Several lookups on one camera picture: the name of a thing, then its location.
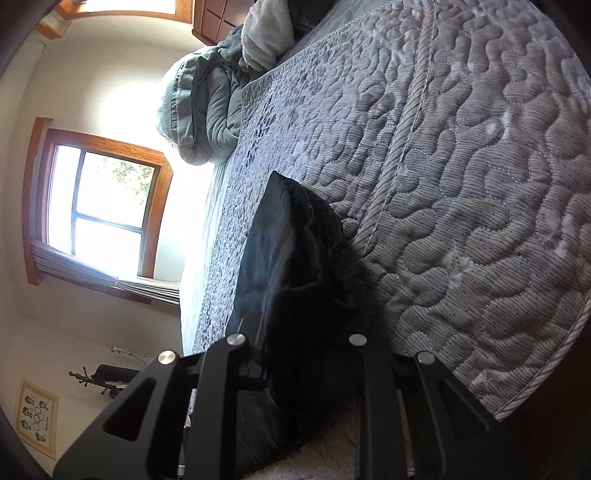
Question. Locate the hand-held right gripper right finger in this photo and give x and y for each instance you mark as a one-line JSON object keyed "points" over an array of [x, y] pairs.
{"points": [[374, 369]]}

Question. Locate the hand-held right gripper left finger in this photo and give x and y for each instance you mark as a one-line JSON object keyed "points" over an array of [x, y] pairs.
{"points": [[226, 369]]}

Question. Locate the black jacket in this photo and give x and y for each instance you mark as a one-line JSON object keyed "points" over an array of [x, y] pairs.
{"points": [[286, 258]]}

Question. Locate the black bag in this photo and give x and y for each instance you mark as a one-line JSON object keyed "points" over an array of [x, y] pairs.
{"points": [[115, 376]]}

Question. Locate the dark wooden coat rack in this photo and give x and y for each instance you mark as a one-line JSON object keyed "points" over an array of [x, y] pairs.
{"points": [[85, 378]]}

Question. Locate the grey striped curtain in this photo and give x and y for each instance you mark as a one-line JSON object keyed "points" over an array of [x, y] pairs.
{"points": [[92, 272]]}

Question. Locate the grey quilted bedspread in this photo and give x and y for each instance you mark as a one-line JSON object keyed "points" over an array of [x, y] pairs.
{"points": [[461, 184]]}

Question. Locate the large wooden framed window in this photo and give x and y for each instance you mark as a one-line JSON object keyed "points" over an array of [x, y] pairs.
{"points": [[111, 194]]}

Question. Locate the grey-green comforter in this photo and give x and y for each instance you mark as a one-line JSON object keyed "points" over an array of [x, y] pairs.
{"points": [[203, 110]]}

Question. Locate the white fleece blanket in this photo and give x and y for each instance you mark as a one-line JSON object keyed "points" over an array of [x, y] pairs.
{"points": [[268, 32]]}

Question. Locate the brown wooden headboard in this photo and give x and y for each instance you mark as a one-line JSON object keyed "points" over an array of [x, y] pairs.
{"points": [[217, 18]]}

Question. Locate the dark grey pillow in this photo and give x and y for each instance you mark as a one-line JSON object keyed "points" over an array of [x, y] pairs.
{"points": [[304, 14]]}

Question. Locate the wall poster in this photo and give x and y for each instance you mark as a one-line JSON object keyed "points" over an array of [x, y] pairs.
{"points": [[37, 417]]}

